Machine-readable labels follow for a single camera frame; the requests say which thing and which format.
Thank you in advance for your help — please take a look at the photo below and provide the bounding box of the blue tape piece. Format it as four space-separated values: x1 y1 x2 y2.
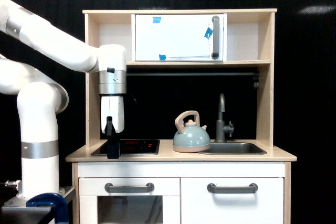
153 16 161 24
159 55 166 61
204 27 213 40

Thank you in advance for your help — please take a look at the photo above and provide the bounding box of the grey-blue toy teapot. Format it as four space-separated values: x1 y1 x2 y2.
173 111 211 153

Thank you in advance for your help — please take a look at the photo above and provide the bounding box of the blue c-clamp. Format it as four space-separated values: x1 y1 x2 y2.
26 193 69 224

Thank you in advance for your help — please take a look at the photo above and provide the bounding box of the blue tape bottom piece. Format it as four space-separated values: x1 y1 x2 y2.
159 55 166 61

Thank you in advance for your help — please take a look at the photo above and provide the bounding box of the black toy stove top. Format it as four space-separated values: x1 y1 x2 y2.
91 139 161 156

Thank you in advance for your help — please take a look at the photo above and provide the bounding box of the grey microwave handle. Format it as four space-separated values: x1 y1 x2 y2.
212 16 220 60

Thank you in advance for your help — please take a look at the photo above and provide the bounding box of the white toy microwave door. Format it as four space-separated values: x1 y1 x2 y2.
135 13 227 61

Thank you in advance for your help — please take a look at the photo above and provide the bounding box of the grey toy sink basin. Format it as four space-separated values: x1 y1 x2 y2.
200 142 267 155

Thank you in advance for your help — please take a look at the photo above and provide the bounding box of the blue tape right piece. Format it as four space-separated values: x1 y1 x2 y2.
204 27 213 40

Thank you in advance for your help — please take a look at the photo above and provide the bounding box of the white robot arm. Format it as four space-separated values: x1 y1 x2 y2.
1 0 127 199

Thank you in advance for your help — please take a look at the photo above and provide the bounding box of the white oven door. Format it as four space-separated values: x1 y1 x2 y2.
79 178 181 223

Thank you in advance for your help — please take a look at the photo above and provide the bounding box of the grey toy faucet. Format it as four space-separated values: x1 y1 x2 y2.
215 93 234 143

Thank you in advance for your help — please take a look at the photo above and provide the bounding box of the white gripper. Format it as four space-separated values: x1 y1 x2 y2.
100 96 124 159

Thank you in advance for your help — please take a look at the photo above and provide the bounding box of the blue tape top piece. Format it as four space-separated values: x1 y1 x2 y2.
153 16 161 24

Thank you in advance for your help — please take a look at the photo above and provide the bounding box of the grey oven door handle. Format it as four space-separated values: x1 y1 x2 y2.
104 183 155 194

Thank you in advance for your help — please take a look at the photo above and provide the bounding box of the wooden toy kitchen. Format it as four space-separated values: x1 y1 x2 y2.
65 8 298 224

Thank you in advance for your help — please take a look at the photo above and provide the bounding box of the white cabinet door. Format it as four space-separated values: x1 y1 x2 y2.
181 177 284 223

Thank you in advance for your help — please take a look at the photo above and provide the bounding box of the grey cabinet door handle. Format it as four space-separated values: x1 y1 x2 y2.
207 183 258 194

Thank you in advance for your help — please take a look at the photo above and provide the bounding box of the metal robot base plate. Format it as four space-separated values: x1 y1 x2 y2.
1 186 76 212

